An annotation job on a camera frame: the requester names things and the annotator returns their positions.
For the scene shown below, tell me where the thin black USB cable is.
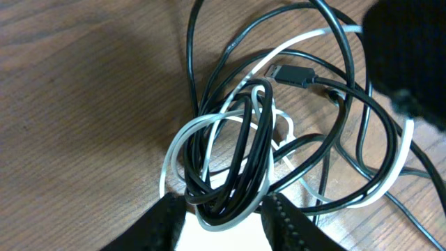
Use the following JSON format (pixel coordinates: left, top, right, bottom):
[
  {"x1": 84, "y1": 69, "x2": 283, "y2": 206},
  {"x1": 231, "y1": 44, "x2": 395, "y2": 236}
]
[{"x1": 186, "y1": 0, "x2": 446, "y2": 251}]

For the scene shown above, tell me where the thick black USB cable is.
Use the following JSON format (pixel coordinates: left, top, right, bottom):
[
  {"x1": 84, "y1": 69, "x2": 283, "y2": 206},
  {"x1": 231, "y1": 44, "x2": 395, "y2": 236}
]
[{"x1": 182, "y1": 0, "x2": 446, "y2": 226}]

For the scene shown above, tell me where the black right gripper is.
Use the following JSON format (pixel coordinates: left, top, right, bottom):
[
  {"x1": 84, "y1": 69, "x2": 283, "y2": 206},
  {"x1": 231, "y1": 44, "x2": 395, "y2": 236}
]
[{"x1": 362, "y1": 0, "x2": 445, "y2": 131}]

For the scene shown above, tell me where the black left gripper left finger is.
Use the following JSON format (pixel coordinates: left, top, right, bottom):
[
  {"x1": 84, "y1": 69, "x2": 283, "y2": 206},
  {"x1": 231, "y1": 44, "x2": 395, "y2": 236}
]
[{"x1": 101, "y1": 192, "x2": 186, "y2": 251}]

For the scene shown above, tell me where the white USB cable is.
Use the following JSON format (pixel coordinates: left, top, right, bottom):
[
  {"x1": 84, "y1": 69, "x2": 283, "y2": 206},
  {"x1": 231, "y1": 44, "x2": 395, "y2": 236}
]
[{"x1": 158, "y1": 24, "x2": 415, "y2": 233}]

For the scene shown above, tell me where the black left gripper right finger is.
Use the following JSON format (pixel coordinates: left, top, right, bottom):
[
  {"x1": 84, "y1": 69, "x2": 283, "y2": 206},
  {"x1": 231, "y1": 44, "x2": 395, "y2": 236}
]
[{"x1": 261, "y1": 193, "x2": 344, "y2": 251}]

